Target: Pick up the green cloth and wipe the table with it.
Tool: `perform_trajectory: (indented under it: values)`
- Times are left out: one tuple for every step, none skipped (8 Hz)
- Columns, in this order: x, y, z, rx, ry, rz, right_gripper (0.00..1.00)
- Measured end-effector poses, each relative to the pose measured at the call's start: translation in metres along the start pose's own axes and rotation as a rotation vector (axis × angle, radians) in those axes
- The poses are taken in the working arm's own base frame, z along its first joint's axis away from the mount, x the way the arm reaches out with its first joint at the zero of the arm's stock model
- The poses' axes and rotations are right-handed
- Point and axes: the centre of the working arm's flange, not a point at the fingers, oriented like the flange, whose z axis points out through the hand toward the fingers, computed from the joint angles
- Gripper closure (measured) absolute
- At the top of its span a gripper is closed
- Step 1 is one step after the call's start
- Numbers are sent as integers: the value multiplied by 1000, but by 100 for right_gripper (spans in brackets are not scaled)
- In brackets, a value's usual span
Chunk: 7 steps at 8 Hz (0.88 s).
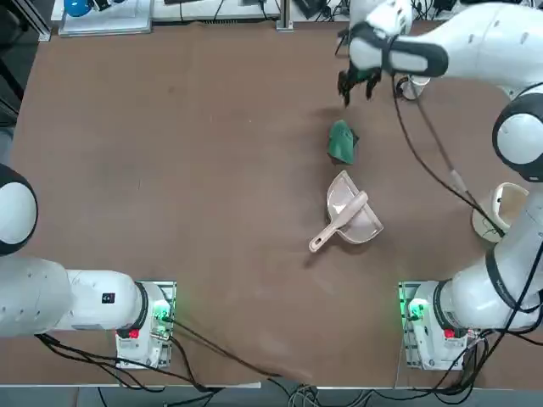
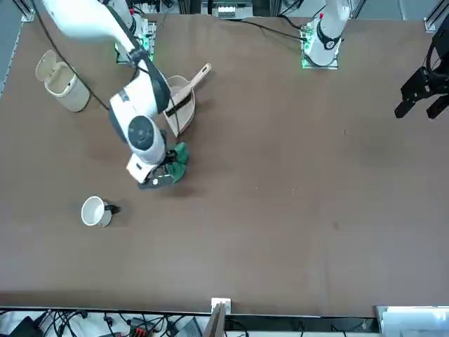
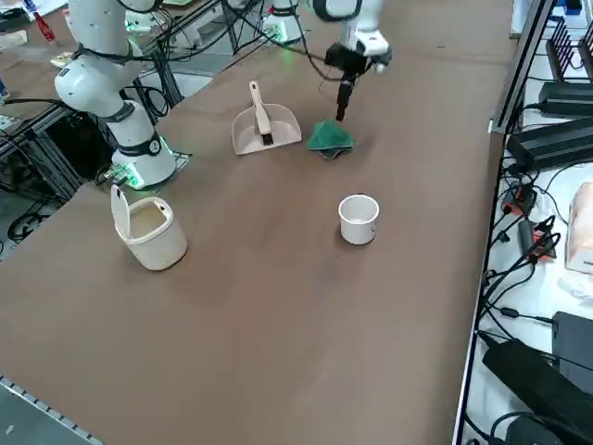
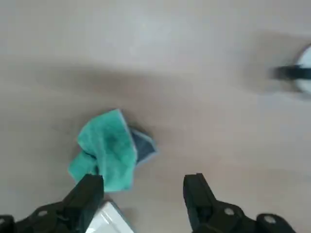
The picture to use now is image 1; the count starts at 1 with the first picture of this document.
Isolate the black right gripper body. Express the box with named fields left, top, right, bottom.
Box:
left=344, top=66, right=386, bottom=86

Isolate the green cloth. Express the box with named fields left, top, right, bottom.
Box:
left=327, top=119, right=362, bottom=167

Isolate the beige plastic dustpan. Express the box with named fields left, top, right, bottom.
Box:
left=325, top=170, right=385, bottom=245

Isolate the beige bin with flip lid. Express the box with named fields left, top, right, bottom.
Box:
left=472, top=181, right=531, bottom=244

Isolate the clear plastic tray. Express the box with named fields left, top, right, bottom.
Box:
left=58, top=0, right=154, bottom=38

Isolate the blue ball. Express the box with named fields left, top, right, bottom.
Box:
left=63, top=0, right=93, bottom=18

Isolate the white cup with dark handle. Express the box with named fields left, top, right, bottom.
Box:
left=397, top=73, right=430, bottom=103

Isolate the aluminium camera post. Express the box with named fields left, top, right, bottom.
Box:
left=275, top=0, right=295, bottom=31

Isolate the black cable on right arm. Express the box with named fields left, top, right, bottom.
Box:
left=391, top=74, right=509, bottom=239

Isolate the black cable across table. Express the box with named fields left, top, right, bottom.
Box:
left=169, top=316, right=316, bottom=382

